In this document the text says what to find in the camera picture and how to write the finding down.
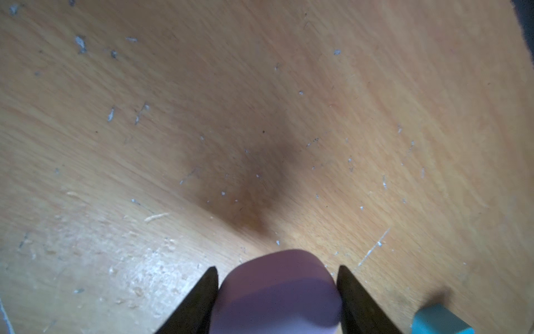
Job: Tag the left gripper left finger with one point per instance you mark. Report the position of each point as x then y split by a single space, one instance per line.
194 313

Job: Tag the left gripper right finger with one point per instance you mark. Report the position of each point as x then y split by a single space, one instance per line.
360 312

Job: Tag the pink earbud case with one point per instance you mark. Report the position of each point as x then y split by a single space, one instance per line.
285 292

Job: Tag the teal power strip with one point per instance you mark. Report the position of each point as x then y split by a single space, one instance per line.
437 319

